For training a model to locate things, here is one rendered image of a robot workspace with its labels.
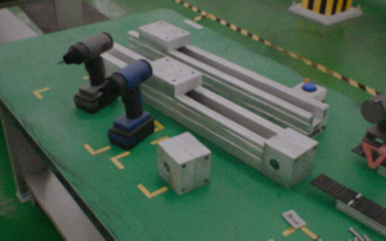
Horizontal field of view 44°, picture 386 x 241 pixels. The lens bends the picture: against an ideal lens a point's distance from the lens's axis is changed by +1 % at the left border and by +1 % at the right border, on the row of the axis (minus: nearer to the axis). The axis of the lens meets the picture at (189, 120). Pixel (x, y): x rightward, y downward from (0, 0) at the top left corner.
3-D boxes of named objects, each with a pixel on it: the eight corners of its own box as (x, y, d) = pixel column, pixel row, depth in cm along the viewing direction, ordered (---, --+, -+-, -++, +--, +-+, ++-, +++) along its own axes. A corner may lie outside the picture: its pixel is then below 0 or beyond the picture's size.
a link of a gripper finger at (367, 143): (354, 164, 121) (362, 134, 116) (369, 153, 125) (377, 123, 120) (379, 177, 117) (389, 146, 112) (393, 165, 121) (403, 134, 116)
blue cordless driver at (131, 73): (158, 130, 137) (156, 61, 125) (112, 165, 123) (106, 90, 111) (137, 122, 141) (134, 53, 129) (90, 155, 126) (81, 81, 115)
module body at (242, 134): (284, 157, 127) (288, 130, 123) (259, 172, 121) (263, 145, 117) (109, 60, 176) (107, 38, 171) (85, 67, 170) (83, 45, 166)
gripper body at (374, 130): (363, 136, 117) (371, 111, 113) (384, 122, 123) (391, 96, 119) (389, 148, 113) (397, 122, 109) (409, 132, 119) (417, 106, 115)
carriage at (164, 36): (191, 50, 170) (191, 32, 167) (167, 59, 164) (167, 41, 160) (161, 37, 180) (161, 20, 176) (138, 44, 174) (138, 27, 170)
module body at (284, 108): (324, 130, 138) (329, 105, 134) (304, 143, 133) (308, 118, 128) (149, 46, 187) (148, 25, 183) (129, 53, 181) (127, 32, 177)
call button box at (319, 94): (324, 106, 150) (327, 88, 147) (305, 116, 145) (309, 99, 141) (303, 96, 155) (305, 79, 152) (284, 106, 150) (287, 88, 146)
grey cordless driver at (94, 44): (121, 97, 152) (116, 33, 141) (76, 125, 138) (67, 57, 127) (103, 91, 156) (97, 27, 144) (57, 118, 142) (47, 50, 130)
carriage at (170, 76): (201, 93, 144) (202, 73, 140) (174, 106, 138) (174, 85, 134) (167, 75, 154) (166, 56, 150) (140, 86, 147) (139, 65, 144)
